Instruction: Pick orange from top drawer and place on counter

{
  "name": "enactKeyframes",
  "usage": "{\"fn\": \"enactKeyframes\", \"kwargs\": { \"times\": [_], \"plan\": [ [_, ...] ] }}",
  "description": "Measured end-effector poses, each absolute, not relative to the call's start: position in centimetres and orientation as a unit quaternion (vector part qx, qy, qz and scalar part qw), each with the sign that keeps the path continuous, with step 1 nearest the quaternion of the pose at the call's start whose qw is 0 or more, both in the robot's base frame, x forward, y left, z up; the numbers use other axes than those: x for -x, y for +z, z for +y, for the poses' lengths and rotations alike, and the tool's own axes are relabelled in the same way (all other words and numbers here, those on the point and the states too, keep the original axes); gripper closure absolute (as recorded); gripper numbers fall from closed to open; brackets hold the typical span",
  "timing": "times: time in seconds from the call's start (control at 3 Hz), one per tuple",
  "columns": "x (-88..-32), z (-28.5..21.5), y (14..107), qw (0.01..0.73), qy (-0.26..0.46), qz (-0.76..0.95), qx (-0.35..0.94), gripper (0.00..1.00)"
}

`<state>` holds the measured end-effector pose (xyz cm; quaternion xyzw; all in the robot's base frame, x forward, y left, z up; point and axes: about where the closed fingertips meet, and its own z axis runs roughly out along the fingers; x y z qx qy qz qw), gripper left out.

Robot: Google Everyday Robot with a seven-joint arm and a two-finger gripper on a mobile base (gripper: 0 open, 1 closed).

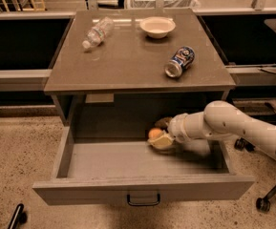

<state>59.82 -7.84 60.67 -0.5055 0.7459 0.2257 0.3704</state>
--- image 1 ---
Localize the orange fruit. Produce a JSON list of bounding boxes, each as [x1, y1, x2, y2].
[[148, 128, 163, 138]]

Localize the open grey drawer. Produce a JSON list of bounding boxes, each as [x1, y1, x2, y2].
[[32, 126, 254, 205]]

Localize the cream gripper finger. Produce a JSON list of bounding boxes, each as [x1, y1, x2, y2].
[[155, 117, 172, 130], [148, 131, 174, 150]]

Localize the clear plastic water bottle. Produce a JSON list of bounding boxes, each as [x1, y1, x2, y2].
[[82, 17, 115, 51]]

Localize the wire mesh basket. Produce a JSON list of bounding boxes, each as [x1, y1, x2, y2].
[[124, 0, 200, 10]]

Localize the black office chair base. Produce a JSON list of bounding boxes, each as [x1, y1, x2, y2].
[[233, 136, 276, 214]]

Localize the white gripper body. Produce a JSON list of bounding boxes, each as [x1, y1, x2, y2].
[[167, 114, 189, 143]]

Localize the blue soda can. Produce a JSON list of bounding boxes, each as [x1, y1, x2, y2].
[[164, 46, 195, 78]]

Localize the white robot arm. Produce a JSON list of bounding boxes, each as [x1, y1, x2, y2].
[[148, 100, 276, 160]]

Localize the white bowl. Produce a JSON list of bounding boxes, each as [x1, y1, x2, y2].
[[139, 16, 176, 39]]

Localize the black stand leg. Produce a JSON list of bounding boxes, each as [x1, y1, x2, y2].
[[8, 203, 28, 229]]

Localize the black drawer handle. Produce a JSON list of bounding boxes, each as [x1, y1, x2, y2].
[[126, 193, 160, 207]]

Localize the grey cabinet counter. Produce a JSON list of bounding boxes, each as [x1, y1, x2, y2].
[[45, 9, 235, 124]]

